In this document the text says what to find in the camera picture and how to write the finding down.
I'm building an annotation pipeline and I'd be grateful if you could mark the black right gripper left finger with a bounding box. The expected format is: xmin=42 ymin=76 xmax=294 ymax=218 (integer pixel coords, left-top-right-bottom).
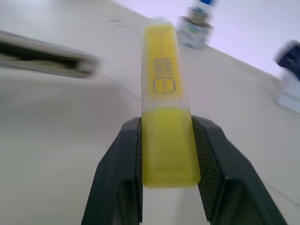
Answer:
xmin=81 ymin=117 xmax=144 ymax=225

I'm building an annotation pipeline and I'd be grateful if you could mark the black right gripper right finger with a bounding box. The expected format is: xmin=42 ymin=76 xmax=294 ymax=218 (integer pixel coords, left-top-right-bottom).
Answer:
xmin=191 ymin=114 xmax=288 ymax=225

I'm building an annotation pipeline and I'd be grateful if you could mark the yellow highlighter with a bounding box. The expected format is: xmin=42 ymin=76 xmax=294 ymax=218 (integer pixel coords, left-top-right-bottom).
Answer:
xmin=141 ymin=20 xmax=201 ymax=189

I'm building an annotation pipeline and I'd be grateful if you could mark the dark blue and white object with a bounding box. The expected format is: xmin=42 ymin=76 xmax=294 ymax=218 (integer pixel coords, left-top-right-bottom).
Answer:
xmin=273 ymin=40 xmax=300 ymax=109

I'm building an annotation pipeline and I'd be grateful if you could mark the white patterned bottle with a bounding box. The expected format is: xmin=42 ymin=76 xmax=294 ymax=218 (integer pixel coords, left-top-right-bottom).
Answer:
xmin=176 ymin=0 xmax=220 ymax=49

